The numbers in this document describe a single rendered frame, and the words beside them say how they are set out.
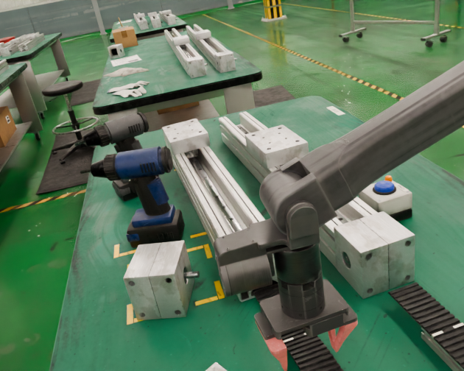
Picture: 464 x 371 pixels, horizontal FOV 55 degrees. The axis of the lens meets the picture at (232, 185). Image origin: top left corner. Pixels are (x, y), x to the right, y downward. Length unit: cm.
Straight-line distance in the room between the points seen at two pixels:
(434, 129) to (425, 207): 52
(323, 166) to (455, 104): 16
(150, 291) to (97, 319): 14
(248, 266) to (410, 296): 32
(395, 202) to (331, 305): 41
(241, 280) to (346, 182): 16
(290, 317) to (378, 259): 23
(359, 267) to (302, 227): 29
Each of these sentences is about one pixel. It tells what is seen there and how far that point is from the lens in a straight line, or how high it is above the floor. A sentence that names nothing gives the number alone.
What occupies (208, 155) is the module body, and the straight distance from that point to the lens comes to 122.
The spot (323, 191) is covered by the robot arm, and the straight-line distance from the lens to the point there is 50.
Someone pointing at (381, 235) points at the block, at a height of 87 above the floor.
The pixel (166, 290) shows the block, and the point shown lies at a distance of 79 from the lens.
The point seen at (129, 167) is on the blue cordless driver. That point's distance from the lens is 96.
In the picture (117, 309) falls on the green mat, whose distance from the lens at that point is 90.
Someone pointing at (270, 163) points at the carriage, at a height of 88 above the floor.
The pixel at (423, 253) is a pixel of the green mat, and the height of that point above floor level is 78.
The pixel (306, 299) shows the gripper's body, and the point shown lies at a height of 94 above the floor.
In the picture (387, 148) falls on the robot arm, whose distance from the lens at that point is 53.
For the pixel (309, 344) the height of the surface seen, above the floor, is 81.
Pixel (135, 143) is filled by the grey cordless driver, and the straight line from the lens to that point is 126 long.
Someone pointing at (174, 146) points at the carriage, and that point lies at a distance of 127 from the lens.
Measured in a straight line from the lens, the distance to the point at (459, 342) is 71.
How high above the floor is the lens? 131
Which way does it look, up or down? 26 degrees down
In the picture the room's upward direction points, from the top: 11 degrees counter-clockwise
